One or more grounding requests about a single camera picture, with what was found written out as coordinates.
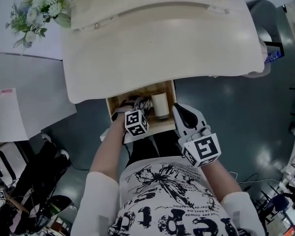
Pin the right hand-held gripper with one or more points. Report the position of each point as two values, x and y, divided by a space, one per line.
204 149

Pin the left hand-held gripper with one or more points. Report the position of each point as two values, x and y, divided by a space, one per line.
135 124

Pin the wooden drawer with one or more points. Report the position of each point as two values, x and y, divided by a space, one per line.
162 125

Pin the person's left forearm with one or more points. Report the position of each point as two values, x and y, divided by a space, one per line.
108 151

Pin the person's right forearm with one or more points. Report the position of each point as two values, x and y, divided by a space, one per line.
218 181

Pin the person's black trousers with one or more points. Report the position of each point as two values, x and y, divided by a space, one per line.
147 149

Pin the light wooden desk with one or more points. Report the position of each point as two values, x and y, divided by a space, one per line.
162 58

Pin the person's white printed shirt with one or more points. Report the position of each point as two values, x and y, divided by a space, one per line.
162 205

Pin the white low platform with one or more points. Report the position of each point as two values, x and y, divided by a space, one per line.
39 82

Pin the pale pink cushion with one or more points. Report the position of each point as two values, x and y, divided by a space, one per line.
265 67

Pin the white paper sheet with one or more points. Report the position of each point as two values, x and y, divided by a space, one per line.
7 117

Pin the dark blue chair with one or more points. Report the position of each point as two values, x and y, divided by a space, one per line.
279 201

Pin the black glossy round object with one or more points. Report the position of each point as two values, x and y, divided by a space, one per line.
57 205

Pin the white flower bouquet in vase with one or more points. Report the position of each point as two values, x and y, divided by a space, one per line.
39 11

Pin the black metal frame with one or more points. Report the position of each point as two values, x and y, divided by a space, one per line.
273 43

